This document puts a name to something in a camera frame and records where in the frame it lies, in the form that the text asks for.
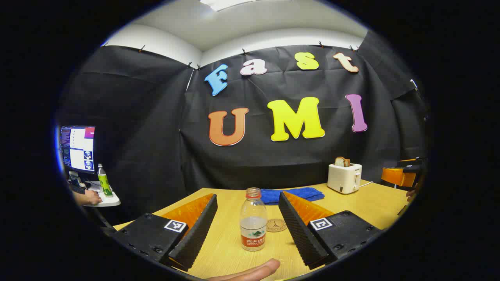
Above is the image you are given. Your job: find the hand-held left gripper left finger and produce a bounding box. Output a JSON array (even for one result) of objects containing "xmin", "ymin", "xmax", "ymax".
[{"xmin": 111, "ymin": 193, "xmax": 218, "ymax": 271}]

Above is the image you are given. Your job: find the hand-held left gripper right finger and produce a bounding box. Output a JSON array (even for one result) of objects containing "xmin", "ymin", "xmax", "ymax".
[{"xmin": 278, "ymin": 191, "xmax": 383, "ymax": 270}]

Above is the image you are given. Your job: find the round wooden coaster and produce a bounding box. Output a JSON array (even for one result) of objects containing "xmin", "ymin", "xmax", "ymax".
[{"xmin": 266, "ymin": 219, "xmax": 288, "ymax": 232}]

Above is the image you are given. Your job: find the clear plastic water bottle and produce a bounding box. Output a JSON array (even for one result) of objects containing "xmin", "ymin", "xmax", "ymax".
[{"xmin": 240, "ymin": 187, "xmax": 268, "ymax": 251}]

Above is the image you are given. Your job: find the green drink bottle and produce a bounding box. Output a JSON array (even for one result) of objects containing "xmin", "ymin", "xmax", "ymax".
[{"xmin": 97, "ymin": 164, "xmax": 113, "ymax": 197}]

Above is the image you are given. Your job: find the blue folded towel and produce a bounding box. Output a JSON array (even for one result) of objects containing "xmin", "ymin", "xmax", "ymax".
[{"xmin": 260, "ymin": 187, "xmax": 325, "ymax": 206}]

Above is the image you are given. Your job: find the white toaster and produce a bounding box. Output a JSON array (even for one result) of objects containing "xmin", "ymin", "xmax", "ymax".
[{"xmin": 327, "ymin": 163, "xmax": 363, "ymax": 194}]

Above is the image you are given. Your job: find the black backdrop cloth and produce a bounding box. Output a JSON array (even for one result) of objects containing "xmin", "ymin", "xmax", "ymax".
[{"xmin": 58, "ymin": 30, "xmax": 430, "ymax": 227}]

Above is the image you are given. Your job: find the small white side table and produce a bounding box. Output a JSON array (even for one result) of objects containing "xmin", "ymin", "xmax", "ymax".
[{"xmin": 84, "ymin": 181, "xmax": 121, "ymax": 207}]

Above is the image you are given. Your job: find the computer monitor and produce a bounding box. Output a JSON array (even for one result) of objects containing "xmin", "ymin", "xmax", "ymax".
[{"xmin": 59, "ymin": 125, "xmax": 96, "ymax": 174}]

